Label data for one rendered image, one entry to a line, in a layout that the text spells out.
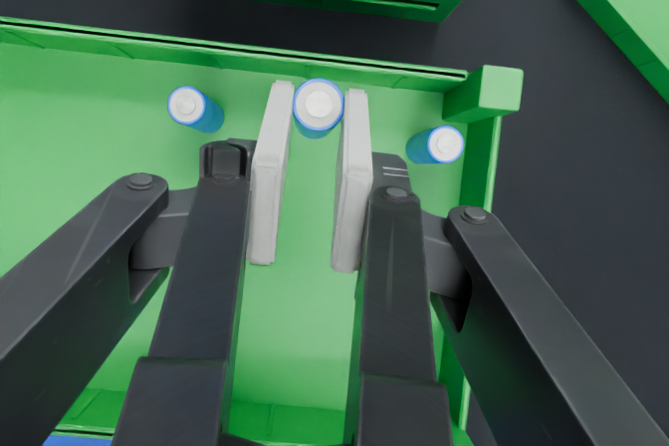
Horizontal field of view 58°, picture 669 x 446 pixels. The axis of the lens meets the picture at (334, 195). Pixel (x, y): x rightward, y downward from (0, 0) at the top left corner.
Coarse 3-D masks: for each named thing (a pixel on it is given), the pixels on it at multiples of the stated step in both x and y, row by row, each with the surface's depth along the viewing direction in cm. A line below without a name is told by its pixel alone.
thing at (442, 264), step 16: (384, 160) 18; (400, 160) 18; (384, 176) 17; (400, 176) 17; (432, 224) 14; (432, 240) 14; (448, 240) 14; (432, 256) 14; (448, 256) 14; (432, 272) 14; (448, 272) 14; (464, 272) 14; (432, 288) 14; (448, 288) 14; (464, 288) 14
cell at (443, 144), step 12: (420, 132) 33; (432, 132) 29; (444, 132) 29; (456, 132) 29; (408, 144) 34; (420, 144) 31; (432, 144) 29; (444, 144) 29; (456, 144) 29; (408, 156) 35; (420, 156) 31; (432, 156) 29; (444, 156) 29; (456, 156) 29
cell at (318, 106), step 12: (312, 84) 20; (324, 84) 21; (300, 96) 20; (312, 96) 20; (324, 96) 20; (336, 96) 21; (300, 108) 20; (312, 108) 20; (324, 108) 20; (336, 108) 21; (300, 120) 20; (312, 120) 21; (324, 120) 21; (336, 120) 21; (300, 132) 26; (312, 132) 22; (324, 132) 22
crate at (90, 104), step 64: (0, 64) 34; (64, 64) 34; (128, 64) 34; (192, 64) 34; (256, 64) 32; (320, 64) 30; (384, 64) 30; (0, 128) 34; (64, 128) 34; (128, 128) 34; (192, 128) 35; (256, 128) 35; (384, 128) 35; (0, 192) 34; (64, 192) 34; (320, 192) 35; (448, 192) 35; (0, 256) 34; (320, 256) 35; (256, 320) 35; (320, 320) 35; (128, 384) 35; (256, 384) 35; (320, 384) 36; (448, 384) 34
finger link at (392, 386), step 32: (384, 192) 14; (384, 224) 13; (416, 224) 13; (384, 256) 12; (416, 256) 12; (384, 288) 11; (416, 288) 11; (384, 320) 10; (416, 320) 10; (352, 352) 12; (384, 352) 10; (416, 352) 10; (352, 384) 10; (384, 384) 8; (416, 384) 8; (352, 416) 9; (384, 416) 8; (416, 416) 8; (448, 416) 8
